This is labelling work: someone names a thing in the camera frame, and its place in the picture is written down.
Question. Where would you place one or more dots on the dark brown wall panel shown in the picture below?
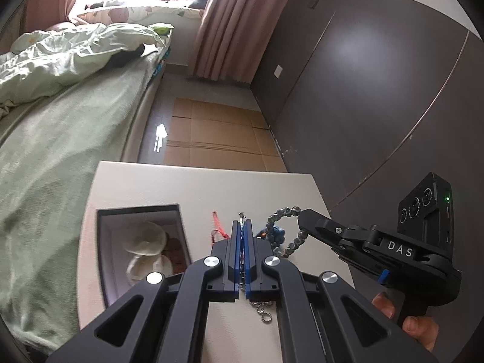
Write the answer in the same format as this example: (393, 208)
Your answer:
(359, 83)

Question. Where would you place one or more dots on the flat cardboard sheet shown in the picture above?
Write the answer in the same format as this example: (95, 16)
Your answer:
(219, 136)

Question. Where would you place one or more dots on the white wall switch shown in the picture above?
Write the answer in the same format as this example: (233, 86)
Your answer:
(278, 71)

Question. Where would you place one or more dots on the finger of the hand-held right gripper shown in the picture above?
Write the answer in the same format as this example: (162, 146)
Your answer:
(321, 227)

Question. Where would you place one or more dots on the pale green duvet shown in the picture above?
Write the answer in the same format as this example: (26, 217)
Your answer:
(56, 56)

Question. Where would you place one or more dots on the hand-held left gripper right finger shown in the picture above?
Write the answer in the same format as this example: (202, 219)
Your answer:
(248, 249)

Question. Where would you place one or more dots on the black jewelry box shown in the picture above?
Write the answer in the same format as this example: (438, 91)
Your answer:
(113, 242)

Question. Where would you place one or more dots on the bear print window cushion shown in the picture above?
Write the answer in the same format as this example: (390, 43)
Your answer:
(124, 13)

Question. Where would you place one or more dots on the person's right hand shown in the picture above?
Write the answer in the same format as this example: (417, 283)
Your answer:
(419, 329)

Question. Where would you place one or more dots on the brown round pendant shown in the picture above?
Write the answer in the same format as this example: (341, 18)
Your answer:
(176, 251)

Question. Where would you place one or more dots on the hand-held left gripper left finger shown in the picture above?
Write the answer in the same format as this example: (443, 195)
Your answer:
(236, 249)

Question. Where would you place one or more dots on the translucent round pouch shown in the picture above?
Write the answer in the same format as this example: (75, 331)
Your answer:
(145, 238)
(151, 266)

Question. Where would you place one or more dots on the green packet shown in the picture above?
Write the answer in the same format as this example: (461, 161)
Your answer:
(162, 28)

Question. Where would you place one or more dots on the bed with green sheet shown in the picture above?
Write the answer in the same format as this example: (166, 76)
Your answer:
(56, 158)

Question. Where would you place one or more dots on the white side table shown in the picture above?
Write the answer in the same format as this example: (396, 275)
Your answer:
(189, 185)

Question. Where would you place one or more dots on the black cloth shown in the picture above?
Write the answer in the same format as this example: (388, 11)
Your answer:
(126, 58)

